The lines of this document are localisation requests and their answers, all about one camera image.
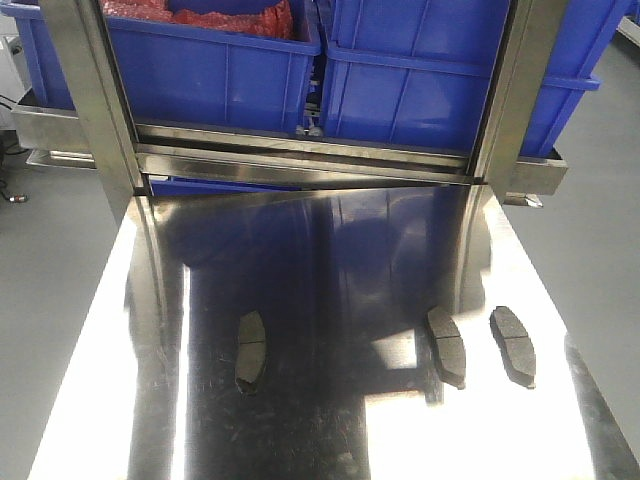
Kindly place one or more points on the second-left grey brake pad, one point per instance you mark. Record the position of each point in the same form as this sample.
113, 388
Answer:
251, 353

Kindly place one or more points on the second-right grey brake pad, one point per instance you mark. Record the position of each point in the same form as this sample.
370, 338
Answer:
447, 347

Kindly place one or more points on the lower blue plastic bin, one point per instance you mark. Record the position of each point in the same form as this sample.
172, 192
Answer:
182, 186

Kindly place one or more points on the blue plastic bin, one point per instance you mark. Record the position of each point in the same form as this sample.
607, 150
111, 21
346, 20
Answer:
417, 73
191, 74
182, 186

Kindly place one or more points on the right blue plastic bin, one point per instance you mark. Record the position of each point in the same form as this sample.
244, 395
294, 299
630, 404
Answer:
417, 73

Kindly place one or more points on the left blue plastic bin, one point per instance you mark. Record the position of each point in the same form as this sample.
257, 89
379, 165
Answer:
191, 74

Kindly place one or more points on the red bubble wrap bag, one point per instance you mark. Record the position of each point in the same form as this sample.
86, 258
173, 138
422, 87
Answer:
274, 21

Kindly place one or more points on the stainless steel rack frame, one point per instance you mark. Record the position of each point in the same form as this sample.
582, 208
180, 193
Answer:
101, 131

